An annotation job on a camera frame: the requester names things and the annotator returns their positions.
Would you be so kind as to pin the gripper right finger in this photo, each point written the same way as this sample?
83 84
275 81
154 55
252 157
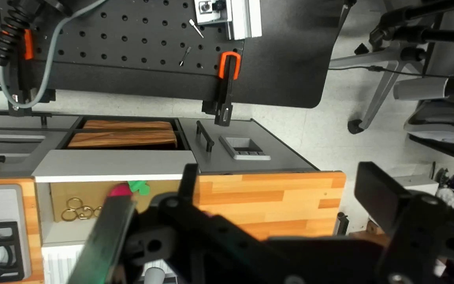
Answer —
428 228

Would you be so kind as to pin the white pin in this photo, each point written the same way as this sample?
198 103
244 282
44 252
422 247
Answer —
196 28

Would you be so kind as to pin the green toy piece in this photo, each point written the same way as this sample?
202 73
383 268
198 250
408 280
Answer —
140 187

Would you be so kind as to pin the toy kitchen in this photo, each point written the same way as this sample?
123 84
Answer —
274 197

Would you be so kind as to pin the grey cabinet door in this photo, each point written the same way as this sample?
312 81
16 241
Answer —
282 157

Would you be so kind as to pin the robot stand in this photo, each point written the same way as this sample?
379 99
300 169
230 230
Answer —
282 55

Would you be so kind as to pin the wooden board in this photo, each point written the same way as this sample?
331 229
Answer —
124 139
128 125

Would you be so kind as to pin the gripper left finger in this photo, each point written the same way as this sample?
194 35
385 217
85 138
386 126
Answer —
195 240

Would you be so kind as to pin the pink toy piece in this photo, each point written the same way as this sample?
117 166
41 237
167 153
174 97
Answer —
120 191

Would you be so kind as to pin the office chair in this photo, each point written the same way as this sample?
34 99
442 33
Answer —
384 79

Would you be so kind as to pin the orange and black clamp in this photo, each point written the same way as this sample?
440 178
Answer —
26 75
227 86

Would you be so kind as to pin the black stove burner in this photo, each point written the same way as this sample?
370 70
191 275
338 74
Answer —
12 252

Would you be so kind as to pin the silver aluminium bracket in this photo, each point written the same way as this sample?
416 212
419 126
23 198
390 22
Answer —
239 15

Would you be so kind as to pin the bunch of gold rings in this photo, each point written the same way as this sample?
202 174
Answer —
75 210

